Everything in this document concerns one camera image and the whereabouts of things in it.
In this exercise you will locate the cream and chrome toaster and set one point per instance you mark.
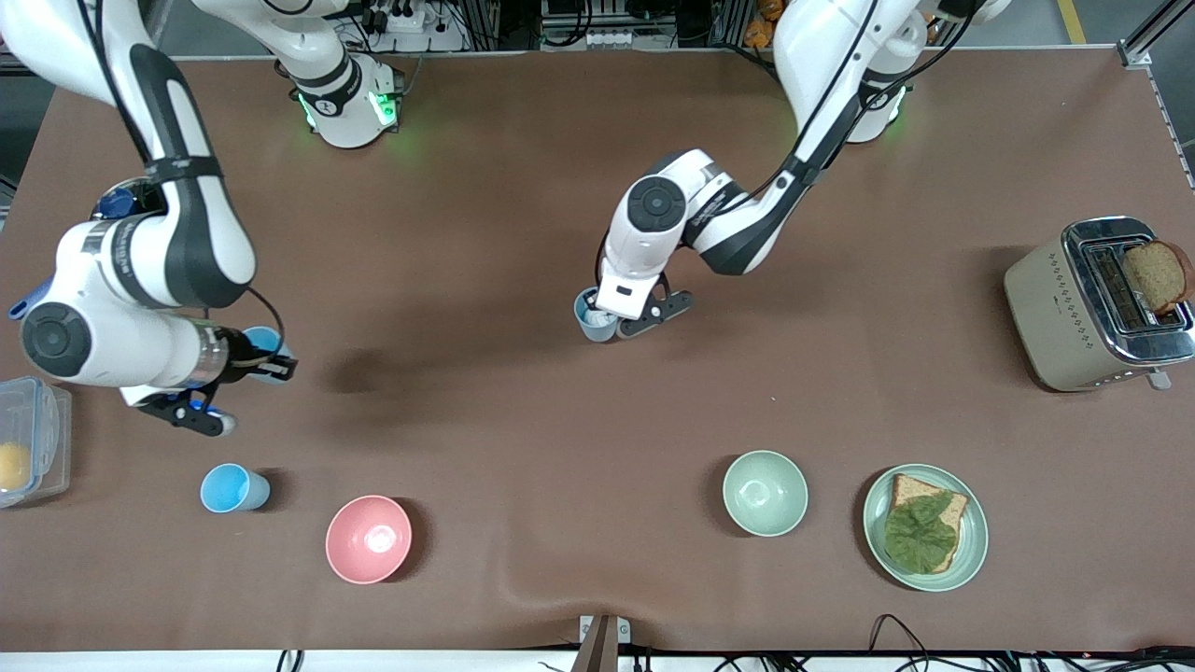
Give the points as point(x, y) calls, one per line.
point(1046, 308)

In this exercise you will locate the brown toast slice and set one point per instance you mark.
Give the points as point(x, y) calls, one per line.
point(1158, 275)

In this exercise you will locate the orange round food item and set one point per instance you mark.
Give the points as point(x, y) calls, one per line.
point(11, 467)

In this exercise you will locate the brown bread slice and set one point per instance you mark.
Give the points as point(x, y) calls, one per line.
point(910, 490)

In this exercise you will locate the pale green plate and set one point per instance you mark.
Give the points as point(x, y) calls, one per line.
point(974, 551)

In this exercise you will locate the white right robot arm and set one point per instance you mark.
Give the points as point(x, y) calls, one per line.
point(187, 243)

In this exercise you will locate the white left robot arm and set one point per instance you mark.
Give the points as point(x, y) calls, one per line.
point(738, 233)

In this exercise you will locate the metal mounting bracket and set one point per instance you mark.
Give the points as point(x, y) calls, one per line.
point(597, 644)

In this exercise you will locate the green lettuce leaf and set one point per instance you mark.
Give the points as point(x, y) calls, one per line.
point(920, 537)

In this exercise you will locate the aluminium frame profile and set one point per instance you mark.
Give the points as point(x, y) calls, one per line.
point(1153, 25)

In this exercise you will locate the aluminium table edge rail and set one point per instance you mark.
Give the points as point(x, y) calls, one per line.
point(1172, 131)

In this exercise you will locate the white power strip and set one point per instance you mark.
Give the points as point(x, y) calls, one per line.
point(616, 38)
point(401, 19)

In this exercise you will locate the clear plastic food container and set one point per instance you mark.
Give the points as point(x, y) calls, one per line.
point(42, 420)

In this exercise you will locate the blue cup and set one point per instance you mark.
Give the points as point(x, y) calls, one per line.
point(588, 322)
point(264, 341)
point(224, 488)

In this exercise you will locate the pink bowl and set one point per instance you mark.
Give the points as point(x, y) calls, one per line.
point(369, 539)

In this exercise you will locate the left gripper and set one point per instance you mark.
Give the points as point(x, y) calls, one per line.
point(589, 294)

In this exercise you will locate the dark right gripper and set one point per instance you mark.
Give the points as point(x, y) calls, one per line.
point(239, 356)

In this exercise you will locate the pale green bowl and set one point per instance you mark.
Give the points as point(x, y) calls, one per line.
point(766, 493)

